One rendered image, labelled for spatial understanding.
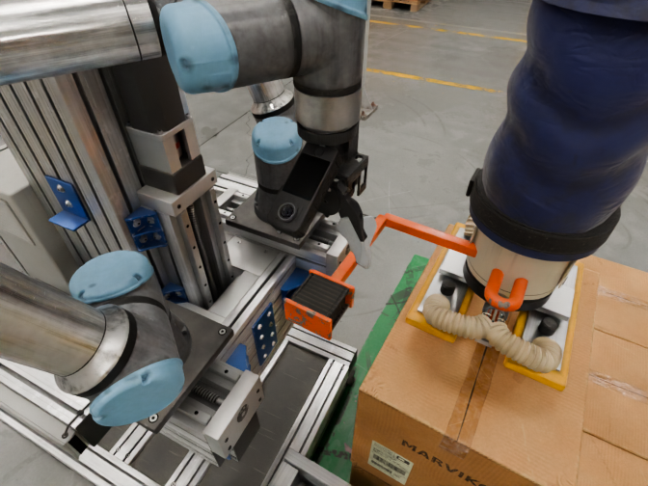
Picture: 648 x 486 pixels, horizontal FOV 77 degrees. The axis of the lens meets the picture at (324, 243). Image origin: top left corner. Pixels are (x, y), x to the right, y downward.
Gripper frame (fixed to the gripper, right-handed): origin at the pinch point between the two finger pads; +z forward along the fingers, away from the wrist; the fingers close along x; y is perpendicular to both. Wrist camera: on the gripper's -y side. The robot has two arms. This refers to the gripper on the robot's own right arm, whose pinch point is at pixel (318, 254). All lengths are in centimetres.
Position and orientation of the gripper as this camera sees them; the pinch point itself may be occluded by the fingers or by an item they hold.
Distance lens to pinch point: 59.5
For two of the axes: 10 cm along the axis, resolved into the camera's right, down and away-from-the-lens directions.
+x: -8.6, -3.4, 3.7
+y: 5.0, -5.9, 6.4
